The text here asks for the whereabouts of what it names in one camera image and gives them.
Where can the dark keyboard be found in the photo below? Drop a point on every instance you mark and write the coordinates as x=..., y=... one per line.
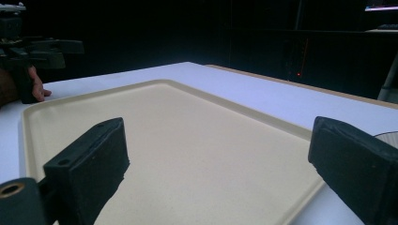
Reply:
x=388, y=26

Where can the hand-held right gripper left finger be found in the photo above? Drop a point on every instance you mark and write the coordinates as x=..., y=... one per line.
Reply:
x=90, y=162

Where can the beige plastic tray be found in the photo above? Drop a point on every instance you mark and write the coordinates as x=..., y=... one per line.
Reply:
x=187, y=150

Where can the lit monitor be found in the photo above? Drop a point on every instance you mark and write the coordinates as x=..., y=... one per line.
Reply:
x=381, y=7

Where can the round pale striped plate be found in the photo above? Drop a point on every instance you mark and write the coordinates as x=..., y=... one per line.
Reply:
x=389, y=139

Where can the grey metal stand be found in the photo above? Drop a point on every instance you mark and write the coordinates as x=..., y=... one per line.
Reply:
x=389, y=81

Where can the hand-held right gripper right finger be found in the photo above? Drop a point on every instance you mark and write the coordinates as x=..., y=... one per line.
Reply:
x=359, y=162

